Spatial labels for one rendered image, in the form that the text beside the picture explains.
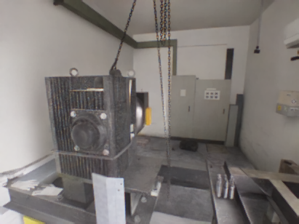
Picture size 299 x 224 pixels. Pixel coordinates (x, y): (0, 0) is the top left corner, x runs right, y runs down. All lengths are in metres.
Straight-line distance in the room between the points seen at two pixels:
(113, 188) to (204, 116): 3.31
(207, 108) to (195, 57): 1.33
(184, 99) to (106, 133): 3.11
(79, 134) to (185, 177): 1.32
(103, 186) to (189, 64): 3.63
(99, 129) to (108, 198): 0.39
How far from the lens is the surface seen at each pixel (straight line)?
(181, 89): 3.85
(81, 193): 1.35
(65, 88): 1.12
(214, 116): 3.97
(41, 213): 1.85
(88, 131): 0.92
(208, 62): 4.12
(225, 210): 1.37
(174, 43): 4.13
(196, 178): 1.90
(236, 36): 4.33
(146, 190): 1.04
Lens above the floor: 1.56
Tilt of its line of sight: 11 degrees down
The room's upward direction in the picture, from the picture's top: straight up
